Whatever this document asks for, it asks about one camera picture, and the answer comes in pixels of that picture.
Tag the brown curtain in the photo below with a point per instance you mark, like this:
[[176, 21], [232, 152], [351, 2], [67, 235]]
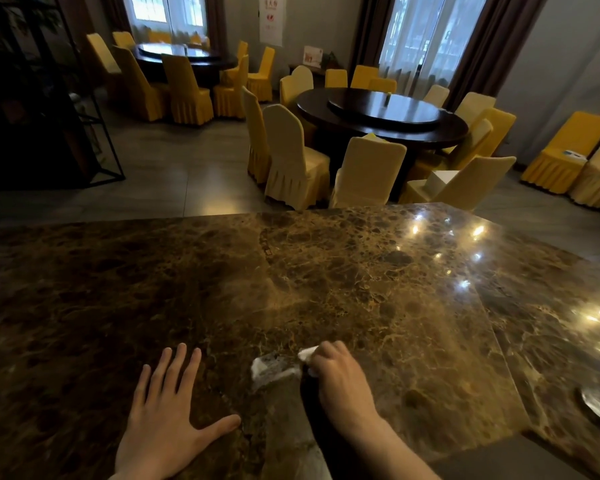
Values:
[[495, 44], [216, 19], [115, 12], [370, 29]]

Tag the dark wooden table turntable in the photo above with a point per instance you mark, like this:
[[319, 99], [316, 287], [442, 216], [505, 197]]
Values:
[[380, 109]]

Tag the person's right fingers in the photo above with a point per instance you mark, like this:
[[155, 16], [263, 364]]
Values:
[[330, 357]]

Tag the window with white sheer curtain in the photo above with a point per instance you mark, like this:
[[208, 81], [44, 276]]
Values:
[[167, 14], [425, 39]]

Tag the person's right hand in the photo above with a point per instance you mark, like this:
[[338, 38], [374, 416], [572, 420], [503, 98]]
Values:
[[345, 394]]

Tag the white paper item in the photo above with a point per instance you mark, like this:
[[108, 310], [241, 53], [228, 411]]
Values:
[[575, 155]]

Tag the set of yellow covered chairs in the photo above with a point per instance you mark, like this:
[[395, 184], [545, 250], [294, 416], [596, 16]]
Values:
[[185, 94], [290, 154]]

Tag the person's left hand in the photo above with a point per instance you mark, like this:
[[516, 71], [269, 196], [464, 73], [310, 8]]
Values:
[[160, 434]]

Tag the glass table turntable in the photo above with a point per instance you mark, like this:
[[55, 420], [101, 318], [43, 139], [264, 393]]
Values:
[[175, 50]]

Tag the small round dark wooden table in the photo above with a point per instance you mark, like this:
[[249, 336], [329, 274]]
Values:
[[180, 64]]

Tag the white wiping cloth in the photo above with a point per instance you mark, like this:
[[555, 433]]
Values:
[[307, 353]]

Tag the black metal shelf rack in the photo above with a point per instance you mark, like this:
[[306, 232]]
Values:
[[35, 119]]

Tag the white wall poster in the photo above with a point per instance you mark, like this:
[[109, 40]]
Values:
[[272, 17]]

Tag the large round dark wooden table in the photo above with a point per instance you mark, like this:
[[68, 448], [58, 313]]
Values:
[[450, 129]]

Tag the person's left middle finger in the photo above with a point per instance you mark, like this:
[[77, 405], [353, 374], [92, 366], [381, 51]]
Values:
[[176, 369]]

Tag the person's right forearm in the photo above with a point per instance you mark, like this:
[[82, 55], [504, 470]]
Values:
[[385, 454]]

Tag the person's left thumb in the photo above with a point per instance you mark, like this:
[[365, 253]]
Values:
[[222, 424]]

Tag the person's left little finger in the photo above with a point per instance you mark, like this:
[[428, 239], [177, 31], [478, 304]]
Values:
[[141, 397]]

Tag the red and white sign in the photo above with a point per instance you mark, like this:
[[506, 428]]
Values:
[[312, 56]]

